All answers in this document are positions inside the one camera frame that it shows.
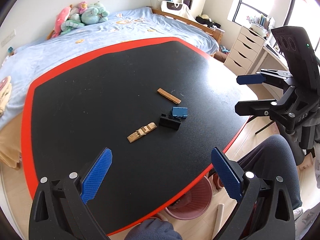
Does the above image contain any tan wooden clip piece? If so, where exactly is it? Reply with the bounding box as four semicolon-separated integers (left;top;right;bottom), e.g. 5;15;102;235
127;122;157;143

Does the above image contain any wooden stick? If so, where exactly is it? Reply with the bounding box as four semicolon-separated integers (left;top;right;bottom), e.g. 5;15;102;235
157;88;181;105

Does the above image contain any pink trash bin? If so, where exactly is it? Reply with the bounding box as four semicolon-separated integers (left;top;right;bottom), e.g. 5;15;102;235
164;177;213;220

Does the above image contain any white drawer cabinet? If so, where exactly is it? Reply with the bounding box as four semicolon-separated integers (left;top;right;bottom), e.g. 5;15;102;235
224;27;265;75

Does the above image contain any white desk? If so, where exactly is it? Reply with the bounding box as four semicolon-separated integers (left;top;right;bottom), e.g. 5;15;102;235
246;45;289;99

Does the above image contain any white wooden bar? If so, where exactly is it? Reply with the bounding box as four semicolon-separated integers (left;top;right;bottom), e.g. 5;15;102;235
212;203;225;239

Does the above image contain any blue trouser leg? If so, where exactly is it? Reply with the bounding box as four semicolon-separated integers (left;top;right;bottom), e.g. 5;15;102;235
238;134;302;210

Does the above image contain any blue plastic block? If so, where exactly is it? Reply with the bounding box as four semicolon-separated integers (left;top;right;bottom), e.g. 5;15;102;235
171;106;188;119

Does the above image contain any red black table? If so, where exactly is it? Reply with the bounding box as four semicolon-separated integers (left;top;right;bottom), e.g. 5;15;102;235
22;38;257;235

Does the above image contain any white tote bag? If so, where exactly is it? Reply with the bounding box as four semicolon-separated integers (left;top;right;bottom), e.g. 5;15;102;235
161;1;190;18

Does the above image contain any folded towels stack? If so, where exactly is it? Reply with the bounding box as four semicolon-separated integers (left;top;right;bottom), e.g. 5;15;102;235
0;76;12;116

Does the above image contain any bed with blue sheet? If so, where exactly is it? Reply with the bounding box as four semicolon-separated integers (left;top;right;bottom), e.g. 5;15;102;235
1;7;220;168

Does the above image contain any striped green plush toy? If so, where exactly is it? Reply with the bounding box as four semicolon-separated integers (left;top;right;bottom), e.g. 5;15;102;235
60;13;85;35

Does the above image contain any pink plush toy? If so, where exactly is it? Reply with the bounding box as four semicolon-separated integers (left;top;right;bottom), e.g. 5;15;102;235
50;6;72;38

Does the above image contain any black plastic bracket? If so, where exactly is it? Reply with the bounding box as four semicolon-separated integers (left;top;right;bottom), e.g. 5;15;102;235
159;114;181;131

